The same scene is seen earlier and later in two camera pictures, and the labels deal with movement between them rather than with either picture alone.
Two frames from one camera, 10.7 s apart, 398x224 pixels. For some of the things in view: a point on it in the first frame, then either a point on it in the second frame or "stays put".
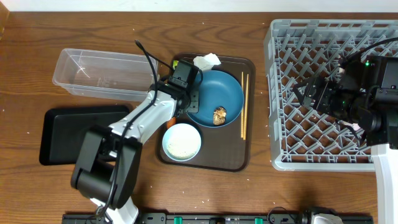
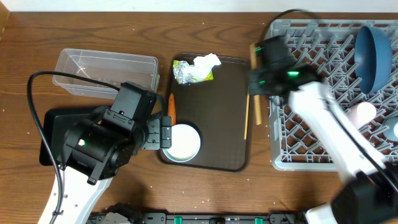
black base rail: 217,218 stays put
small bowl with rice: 181,142 stays put
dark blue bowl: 219,89 to 373,58
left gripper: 193,101 to 157,134
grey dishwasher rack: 300,138 stays put
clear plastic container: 101,74 stays put
